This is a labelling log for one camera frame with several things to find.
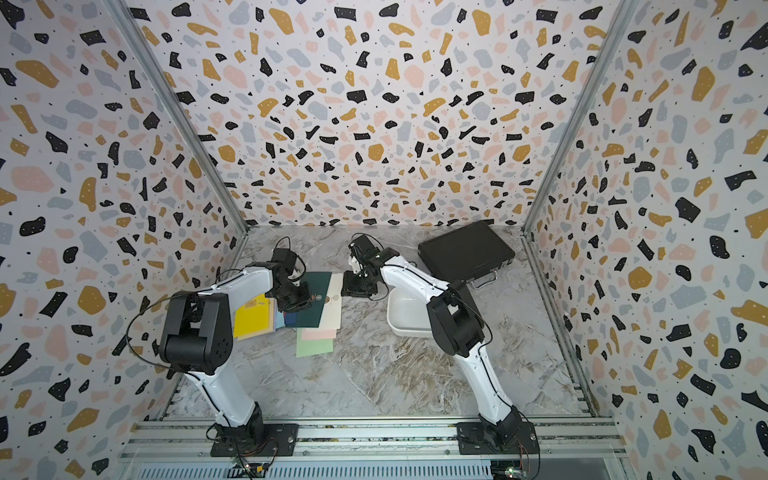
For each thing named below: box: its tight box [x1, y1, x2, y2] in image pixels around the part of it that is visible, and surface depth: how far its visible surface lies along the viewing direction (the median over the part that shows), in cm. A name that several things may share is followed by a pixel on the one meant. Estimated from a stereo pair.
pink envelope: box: [302, 329, 337, 341], surface depth 94 cm
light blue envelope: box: [276, 303, 285, 329], surface depth 96 cm
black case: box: [418, 220, 515, 289], surface depth 112 cm
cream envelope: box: [318, 273, 343, 329], surface depth 102 cm
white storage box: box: [386, 286, 433, 338], surface depth 94 cm
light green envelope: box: [296, 328, 334, 358], surface depth 92 cm
